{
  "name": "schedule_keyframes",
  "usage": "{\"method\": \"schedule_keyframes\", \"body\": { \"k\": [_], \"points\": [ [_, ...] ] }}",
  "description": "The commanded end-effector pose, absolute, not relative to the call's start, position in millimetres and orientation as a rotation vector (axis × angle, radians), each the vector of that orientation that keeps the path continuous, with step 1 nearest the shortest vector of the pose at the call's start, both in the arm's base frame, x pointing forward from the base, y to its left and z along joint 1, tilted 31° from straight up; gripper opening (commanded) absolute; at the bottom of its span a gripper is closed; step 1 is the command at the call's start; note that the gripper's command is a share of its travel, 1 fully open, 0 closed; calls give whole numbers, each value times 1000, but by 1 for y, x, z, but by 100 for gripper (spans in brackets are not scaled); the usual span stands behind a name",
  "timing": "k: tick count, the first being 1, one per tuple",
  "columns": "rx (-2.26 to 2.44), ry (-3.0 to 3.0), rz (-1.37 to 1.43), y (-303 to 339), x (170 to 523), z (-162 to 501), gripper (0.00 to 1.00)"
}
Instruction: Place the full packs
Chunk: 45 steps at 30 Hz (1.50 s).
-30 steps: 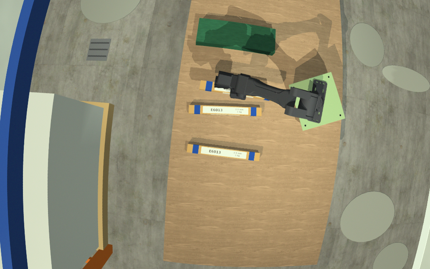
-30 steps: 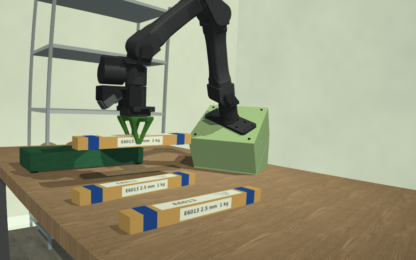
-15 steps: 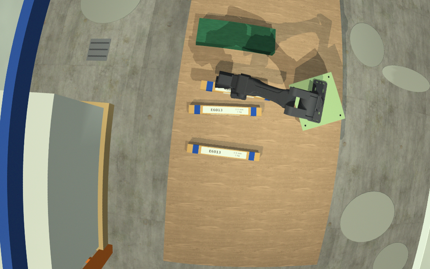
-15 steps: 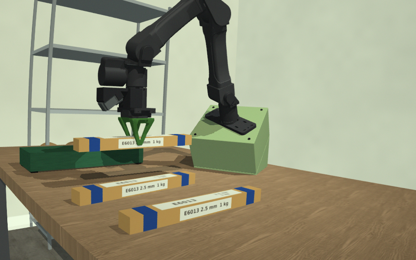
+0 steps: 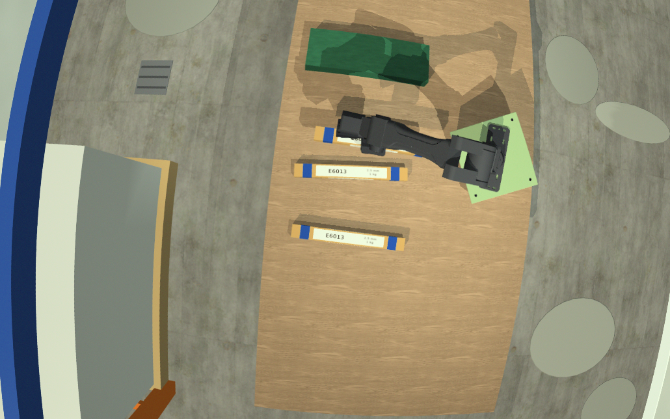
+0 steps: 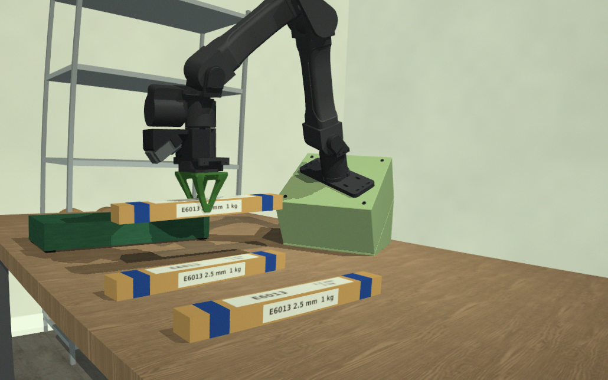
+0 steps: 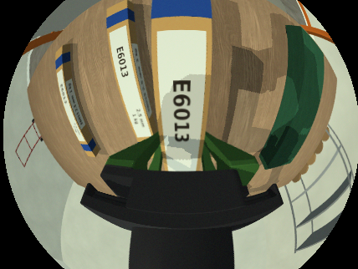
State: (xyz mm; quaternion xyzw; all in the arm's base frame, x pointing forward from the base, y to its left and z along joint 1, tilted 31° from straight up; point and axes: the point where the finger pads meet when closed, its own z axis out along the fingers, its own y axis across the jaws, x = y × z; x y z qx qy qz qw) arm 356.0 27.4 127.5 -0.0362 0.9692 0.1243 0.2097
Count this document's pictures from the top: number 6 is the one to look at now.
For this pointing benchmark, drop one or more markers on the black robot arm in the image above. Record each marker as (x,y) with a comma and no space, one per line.
(312,23)

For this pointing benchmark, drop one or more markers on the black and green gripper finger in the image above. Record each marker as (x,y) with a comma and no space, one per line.
(182,179)
(198,179)

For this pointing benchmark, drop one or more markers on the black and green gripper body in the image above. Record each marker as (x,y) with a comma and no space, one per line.
(203,165)

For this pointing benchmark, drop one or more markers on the tan welding electrode pack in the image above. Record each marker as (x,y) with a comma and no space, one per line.
(211,319)
(145,282)
(149,211)

